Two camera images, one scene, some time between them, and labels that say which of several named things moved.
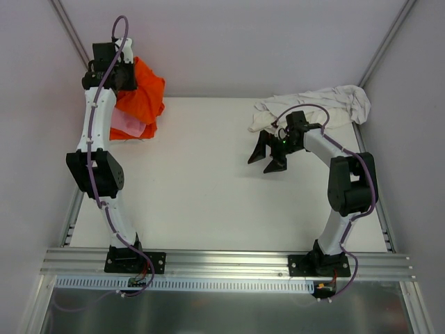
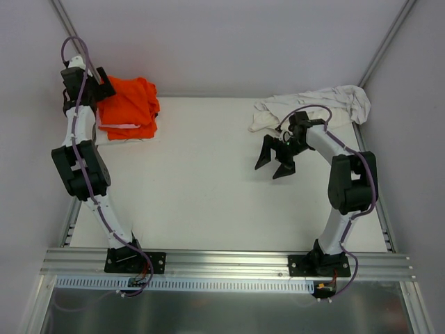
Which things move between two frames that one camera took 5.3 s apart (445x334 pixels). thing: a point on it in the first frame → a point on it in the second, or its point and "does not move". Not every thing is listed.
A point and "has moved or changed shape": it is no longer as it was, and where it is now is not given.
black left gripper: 125,77 → 104,85
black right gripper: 275,148 → 281,152
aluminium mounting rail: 57,262 does not move
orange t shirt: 146,102 has moved or changed shape
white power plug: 126,49 → 76,62
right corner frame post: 386,41 does not move
